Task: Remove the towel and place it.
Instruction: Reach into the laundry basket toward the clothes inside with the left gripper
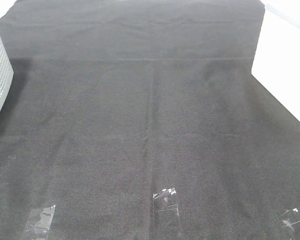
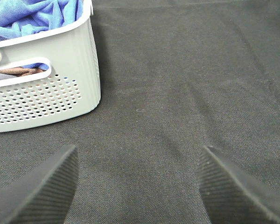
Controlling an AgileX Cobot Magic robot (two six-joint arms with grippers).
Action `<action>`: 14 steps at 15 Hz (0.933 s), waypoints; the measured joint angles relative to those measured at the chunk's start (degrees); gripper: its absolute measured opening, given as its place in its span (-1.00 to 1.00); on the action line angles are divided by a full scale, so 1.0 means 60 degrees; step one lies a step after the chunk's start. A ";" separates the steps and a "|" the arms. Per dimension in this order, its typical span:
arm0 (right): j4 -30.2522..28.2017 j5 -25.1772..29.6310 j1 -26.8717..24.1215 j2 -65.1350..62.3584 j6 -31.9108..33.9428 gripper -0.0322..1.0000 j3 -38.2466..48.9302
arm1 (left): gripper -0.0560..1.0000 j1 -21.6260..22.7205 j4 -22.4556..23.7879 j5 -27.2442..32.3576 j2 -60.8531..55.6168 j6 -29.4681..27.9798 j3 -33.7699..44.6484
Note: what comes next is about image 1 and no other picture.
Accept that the black table cloth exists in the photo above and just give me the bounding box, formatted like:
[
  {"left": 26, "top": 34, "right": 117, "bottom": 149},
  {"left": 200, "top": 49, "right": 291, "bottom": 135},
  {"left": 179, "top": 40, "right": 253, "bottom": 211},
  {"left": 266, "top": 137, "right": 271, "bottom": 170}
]
[{"left": 0, "top": 0, "right": 300, "bottom": 240}]

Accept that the middle clear tape piece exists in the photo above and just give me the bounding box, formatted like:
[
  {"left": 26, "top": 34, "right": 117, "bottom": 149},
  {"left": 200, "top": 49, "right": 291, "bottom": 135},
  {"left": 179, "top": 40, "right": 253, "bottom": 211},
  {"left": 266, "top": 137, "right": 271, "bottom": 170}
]
[{"left": 152, "top": 187, "right": 179, "bottom": 218}]

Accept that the clear tape piece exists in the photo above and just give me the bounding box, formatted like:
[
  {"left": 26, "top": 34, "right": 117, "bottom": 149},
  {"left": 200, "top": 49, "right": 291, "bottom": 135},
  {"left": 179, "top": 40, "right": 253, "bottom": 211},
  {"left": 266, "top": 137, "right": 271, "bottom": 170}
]
[
  {"left": 21, "top": 205, "right": 56, "bottom": 240},
  {"left": 275, "top": 207, "right": 300, "bottom": 230},
  {"left": 152, "top": 187, "right": 179, "bottom": 218}
]

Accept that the white slotted storage box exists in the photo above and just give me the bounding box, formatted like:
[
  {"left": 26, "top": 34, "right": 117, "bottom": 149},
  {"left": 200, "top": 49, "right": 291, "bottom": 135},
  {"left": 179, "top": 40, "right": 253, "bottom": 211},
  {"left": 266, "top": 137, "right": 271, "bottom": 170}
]
[{"left": 251, "top": 0, "right": 300, "bottom": 122}]

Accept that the left clear tape piece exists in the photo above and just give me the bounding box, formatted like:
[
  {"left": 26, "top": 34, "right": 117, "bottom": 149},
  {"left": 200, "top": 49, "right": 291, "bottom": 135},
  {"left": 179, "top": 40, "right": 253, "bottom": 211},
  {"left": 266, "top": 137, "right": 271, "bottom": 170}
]
[{"left": 21, "top": 205, "right": 56, "bottom": 240}]

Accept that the right clear tape piece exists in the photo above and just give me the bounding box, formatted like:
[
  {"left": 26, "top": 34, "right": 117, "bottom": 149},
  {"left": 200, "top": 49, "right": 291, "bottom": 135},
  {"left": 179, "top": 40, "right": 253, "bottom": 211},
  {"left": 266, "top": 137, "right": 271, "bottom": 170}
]
[{"left": 275, "top": 207, "right": 300, "bottom": 230}]

